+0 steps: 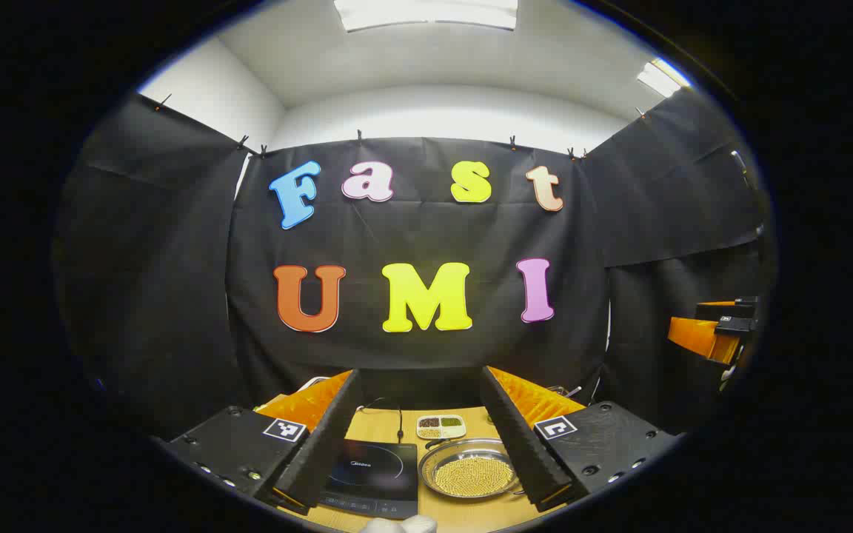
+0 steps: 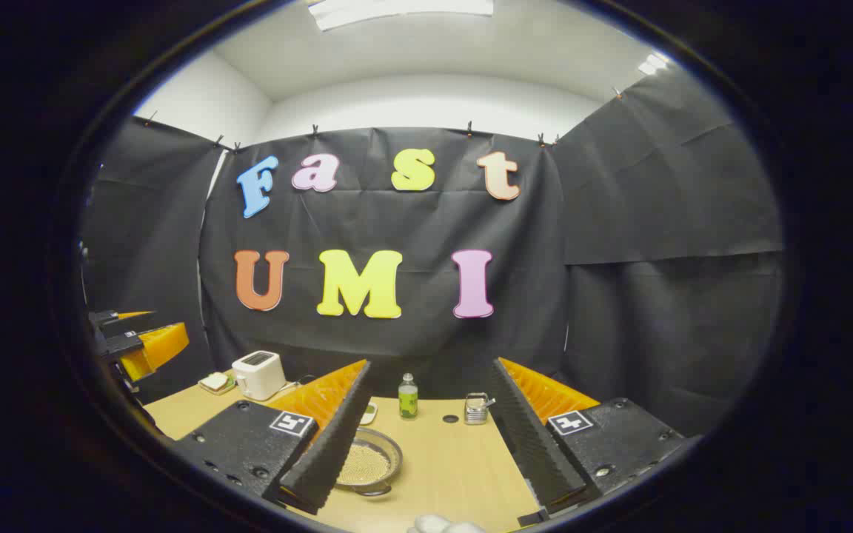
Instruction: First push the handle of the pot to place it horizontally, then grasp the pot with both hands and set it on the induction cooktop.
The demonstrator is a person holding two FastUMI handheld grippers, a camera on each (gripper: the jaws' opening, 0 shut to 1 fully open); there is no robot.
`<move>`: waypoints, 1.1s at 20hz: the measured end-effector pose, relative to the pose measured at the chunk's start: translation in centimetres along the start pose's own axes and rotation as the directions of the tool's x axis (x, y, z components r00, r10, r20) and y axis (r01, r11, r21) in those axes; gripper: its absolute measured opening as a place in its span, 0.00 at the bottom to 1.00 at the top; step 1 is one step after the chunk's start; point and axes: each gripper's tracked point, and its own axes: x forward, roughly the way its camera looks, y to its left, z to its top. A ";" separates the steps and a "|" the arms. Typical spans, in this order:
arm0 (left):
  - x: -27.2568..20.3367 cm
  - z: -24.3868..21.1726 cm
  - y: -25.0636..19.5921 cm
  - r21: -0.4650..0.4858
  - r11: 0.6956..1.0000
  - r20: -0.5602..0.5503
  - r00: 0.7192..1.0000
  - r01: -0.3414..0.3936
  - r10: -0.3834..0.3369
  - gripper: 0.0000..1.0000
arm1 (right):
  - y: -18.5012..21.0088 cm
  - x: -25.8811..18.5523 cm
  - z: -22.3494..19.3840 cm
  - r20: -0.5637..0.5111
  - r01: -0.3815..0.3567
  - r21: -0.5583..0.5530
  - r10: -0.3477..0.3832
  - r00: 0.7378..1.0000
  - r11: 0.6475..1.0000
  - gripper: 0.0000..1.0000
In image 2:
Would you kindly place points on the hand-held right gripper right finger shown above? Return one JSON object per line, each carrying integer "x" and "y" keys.
{"x": 526, "y": 444}

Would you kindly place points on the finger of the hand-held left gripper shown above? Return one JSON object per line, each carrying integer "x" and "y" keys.
{"x": 112, "y": 317}
{"x": 164, "y": 346}

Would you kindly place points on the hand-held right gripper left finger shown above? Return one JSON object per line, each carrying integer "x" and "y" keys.
{"x": 330, "y": 451}

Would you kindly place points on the heap of yellow beans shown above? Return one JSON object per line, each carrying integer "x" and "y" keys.
{"x": 363, "y": 465}

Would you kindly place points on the white divided plate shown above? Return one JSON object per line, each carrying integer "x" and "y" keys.
{"x": 369, "y": 413}

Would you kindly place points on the metal spoon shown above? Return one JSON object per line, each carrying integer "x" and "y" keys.
{"x": 487, "y": 403}

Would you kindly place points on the bread slice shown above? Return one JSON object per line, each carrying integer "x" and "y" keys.
{"x": 215, "y": 380}

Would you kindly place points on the green tray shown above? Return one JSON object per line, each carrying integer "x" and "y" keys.
{"x": 231, "y": 386}

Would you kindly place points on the green label plastic bottle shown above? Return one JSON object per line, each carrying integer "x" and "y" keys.
{"x": 408, "y": 403}

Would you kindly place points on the white toaster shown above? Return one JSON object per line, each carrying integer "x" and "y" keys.
{"x": 260, "y": 377}

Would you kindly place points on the black backdrop cloth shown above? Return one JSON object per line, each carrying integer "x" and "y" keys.
{"x": 426, "y": 222}

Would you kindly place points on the small ceiling light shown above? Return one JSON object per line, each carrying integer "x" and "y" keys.
{"x": 654, "y": 63}

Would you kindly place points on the large ceiling light panel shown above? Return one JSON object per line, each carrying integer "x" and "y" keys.
{"x": 397, "y": 11}

